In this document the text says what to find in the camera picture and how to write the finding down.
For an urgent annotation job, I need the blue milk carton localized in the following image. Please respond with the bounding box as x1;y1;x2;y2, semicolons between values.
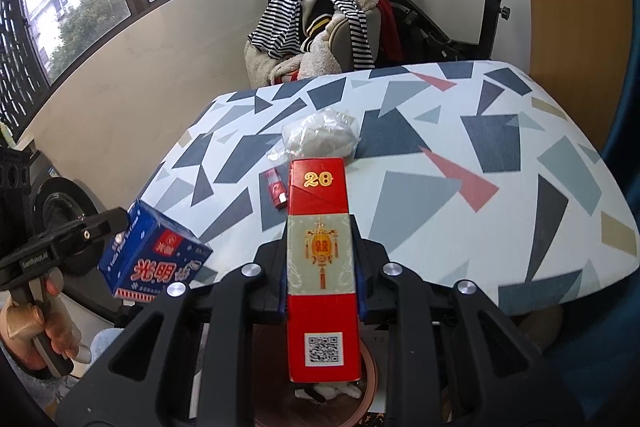
99;199;212;303

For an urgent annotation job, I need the red cigarette box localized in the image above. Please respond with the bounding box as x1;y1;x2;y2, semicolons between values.
286;158;361;384

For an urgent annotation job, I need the brown round trash bin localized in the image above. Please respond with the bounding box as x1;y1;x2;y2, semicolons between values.
252;326;378;426

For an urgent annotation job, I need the person's left hand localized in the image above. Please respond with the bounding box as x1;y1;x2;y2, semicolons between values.
1;268;81;372

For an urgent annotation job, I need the black scooter wheel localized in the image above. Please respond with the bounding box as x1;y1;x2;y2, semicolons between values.
29;175;134;323

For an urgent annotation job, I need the small red lighter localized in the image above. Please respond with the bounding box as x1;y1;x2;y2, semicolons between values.
265;168;288;209

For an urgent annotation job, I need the geometric patterned tablecloth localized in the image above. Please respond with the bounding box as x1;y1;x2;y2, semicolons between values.
142;61;639;314

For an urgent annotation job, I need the white plastic bag of cotton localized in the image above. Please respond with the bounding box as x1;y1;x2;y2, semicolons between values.
282;108;360;159

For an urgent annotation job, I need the striped black white shirt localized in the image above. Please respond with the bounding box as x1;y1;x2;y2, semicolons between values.
247;0;378;70

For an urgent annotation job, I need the beige fleece garment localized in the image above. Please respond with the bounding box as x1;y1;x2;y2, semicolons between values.
244;0;349;89

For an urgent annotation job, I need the tan chair with clothes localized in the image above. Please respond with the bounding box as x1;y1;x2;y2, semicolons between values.
329;0;404;72

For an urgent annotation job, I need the wooden panel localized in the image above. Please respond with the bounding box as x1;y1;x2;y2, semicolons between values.
529;0;632;148

